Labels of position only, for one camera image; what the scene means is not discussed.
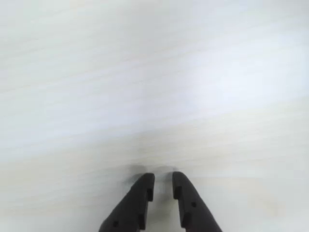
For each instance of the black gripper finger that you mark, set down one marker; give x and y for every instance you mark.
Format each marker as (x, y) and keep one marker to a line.
(130, 207)
(193, 205)

